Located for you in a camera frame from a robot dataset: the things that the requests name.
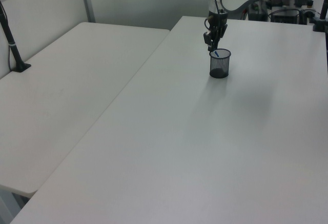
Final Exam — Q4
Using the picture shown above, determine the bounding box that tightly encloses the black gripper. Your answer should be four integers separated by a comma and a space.
203, 12, 229, 52

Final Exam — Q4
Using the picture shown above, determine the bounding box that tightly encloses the black mesh pen cup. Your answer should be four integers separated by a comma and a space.
209, 49, 232, 79

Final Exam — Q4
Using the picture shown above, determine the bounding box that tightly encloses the black electronics box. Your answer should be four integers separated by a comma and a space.
248, 2, 268, 21

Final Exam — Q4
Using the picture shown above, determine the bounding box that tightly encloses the dark control unit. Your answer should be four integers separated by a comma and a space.
270, 5, 301, 24

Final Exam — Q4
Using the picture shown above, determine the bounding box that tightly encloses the white adjacent table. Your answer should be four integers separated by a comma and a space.
0, 22, 171, 198

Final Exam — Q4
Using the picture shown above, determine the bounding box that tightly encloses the black pole with white band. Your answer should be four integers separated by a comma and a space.
0, 0, 32, 73

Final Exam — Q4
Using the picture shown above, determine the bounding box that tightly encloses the black clamped camera pole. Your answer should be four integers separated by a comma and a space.
311, 0, 328, 33

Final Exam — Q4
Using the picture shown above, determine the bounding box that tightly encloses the grey partition frame post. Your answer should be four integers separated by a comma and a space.
78, 0, 96, 23

